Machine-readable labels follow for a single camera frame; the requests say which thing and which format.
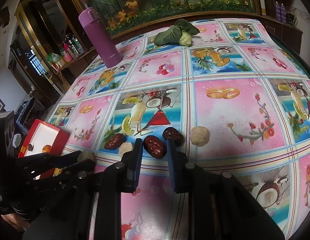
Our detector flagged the person's left hand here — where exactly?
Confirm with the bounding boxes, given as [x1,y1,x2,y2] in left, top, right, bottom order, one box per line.
[1,213,30,231]

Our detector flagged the colourful fruit-print tablecloth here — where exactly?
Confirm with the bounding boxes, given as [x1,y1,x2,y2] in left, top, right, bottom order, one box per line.
[48,18,310,239]

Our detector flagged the purple thermos bottle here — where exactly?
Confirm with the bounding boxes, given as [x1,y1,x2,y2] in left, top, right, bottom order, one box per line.
[79,7,122,68]

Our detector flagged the brown longan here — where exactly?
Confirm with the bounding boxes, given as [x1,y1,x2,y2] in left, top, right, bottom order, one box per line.
[27,144,34,151]

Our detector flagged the purple bottles on cabinet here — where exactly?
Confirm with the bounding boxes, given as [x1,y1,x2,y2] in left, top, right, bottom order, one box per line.
[275,2,287,23]

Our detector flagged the green leafy vegetable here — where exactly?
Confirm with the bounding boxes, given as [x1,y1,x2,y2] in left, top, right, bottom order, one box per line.
[154,18,200,47]

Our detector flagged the red date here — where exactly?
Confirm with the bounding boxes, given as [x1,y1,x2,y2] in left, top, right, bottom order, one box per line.
[162,127,184,147]
[143,135,167,159]
[104,133,124,150]

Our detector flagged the bottles on wooden shelf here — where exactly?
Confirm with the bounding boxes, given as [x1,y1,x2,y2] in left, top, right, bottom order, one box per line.
[47,34,84,68]

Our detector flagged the red box with white inside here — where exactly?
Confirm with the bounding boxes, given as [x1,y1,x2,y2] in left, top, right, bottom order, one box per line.
[18,119,71,179]

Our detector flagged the orange mandarin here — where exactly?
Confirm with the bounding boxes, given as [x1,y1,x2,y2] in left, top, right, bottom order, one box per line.
[41,145,52,153]

